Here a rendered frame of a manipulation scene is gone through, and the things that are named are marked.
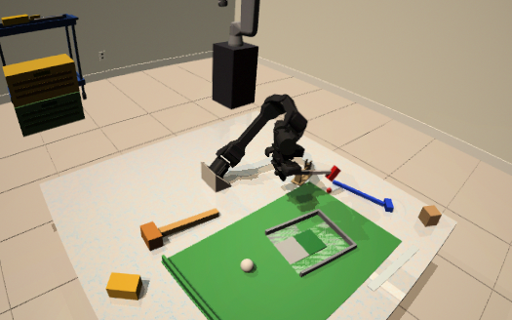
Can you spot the blue golf putter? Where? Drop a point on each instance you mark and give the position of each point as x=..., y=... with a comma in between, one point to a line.
x=386, y=203

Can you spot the white golf ball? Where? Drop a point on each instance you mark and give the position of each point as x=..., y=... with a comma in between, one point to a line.
x=247, y=265

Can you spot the orange mallet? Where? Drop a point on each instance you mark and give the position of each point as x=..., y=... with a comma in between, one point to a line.
x=153, y=236

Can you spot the green flat mat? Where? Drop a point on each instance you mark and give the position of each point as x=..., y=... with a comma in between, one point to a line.
x=273, y=290

